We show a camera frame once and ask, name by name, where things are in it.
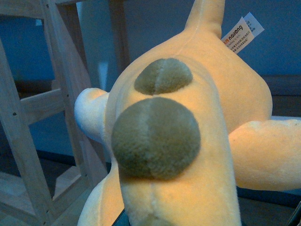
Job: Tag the light wooden shelf unit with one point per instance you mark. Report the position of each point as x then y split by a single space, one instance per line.
26 200

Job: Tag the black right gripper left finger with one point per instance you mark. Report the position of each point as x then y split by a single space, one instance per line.
122 220

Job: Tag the yellow dinosaur plush toy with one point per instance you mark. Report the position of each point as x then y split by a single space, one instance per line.
186 124

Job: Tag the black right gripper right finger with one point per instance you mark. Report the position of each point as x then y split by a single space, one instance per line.
295 219

